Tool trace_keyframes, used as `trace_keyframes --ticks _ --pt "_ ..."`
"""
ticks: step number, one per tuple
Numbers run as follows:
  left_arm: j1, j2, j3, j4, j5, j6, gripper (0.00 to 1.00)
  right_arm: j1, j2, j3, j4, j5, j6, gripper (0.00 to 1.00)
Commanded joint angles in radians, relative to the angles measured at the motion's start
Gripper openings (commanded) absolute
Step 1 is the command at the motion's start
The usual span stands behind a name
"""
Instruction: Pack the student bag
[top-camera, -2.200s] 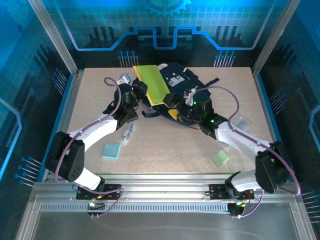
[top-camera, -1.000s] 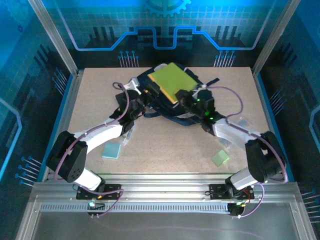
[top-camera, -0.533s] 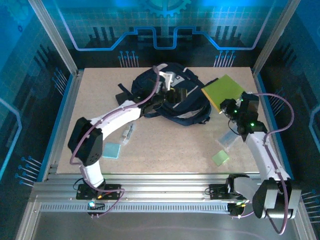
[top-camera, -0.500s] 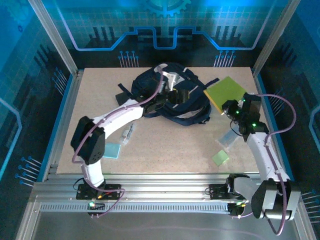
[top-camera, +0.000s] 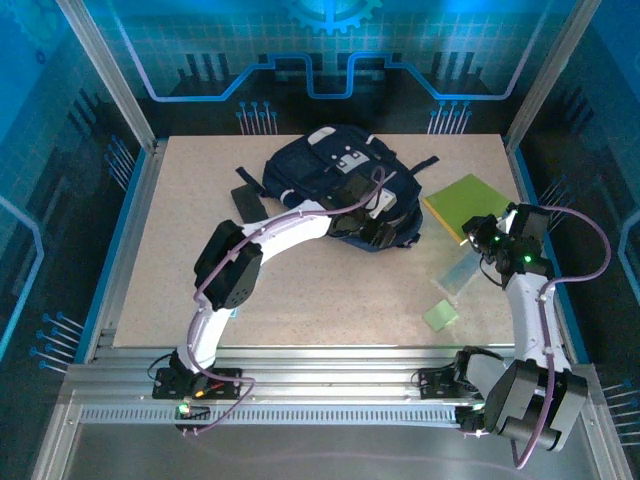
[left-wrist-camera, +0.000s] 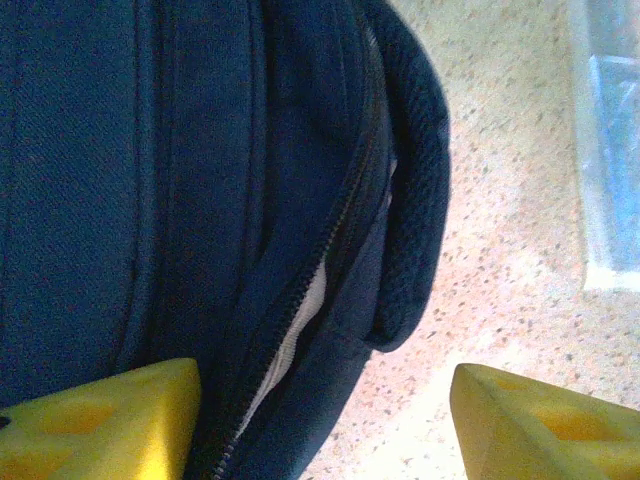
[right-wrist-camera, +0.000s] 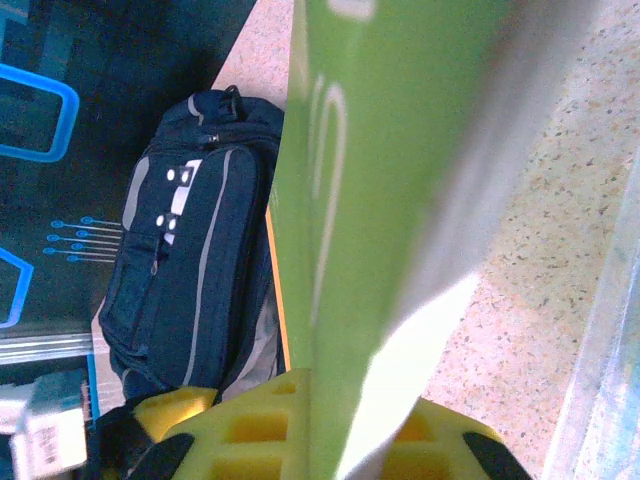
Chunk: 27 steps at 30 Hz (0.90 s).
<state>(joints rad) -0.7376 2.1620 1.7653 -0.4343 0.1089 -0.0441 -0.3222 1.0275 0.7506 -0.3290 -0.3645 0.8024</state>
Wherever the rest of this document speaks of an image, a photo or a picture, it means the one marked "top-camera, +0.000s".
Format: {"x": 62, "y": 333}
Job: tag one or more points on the navy blue student backpack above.
{"x": 310, "y": 165}

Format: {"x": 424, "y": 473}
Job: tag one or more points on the aluminium frame post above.
{"x": 107, "y": 75}
{"x": 550, "y": 75}

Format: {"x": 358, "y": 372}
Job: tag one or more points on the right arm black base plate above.
{"x": 435, "y": 385}

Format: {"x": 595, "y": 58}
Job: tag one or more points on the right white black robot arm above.
{"x": 530, "y": 310}

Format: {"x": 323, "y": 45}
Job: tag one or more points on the black phone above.
{"x": 247, "y": 202}

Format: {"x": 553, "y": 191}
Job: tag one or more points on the aluminium frame cross rail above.
{"x": 325, "y": 380}

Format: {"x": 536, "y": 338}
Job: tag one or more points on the steel bottom panel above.
{"x": 320, "y": 455}

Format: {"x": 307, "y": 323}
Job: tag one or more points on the green notebook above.
{"x": 465, "y": 200}

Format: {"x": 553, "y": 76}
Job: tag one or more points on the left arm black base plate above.
{"x": 165, "y": 385}

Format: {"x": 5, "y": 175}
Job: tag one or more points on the light green sticky note pad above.
{"x": 441, "y": 315}

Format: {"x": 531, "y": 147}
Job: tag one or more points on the aluminium side rail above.
{"x": 520, "y": 170}
{"x": 131, "y": 225}

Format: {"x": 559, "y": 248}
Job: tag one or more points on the clear bag with blue item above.
{"x": 452, "y": 275}

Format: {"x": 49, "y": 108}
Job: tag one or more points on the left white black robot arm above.
{"x": 290, "y": 227}

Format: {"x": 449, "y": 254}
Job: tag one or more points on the black LED controller module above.
{"x": 467, "y": 420}
{"x": 192, "y": 412}

